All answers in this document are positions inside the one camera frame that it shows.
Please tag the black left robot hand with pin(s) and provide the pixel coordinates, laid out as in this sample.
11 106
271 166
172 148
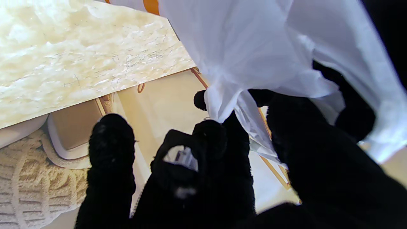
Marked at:
353 117

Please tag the white shade tripod floor lamp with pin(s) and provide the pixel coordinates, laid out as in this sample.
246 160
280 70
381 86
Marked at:
276 171

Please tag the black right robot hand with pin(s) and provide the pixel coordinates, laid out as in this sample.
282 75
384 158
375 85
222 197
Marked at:
318 165

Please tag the beige knitted cushion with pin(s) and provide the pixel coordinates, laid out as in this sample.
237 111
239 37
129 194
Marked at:
38 184

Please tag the white plastic bag orange logo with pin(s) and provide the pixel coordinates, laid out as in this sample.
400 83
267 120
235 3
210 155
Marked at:
254 47

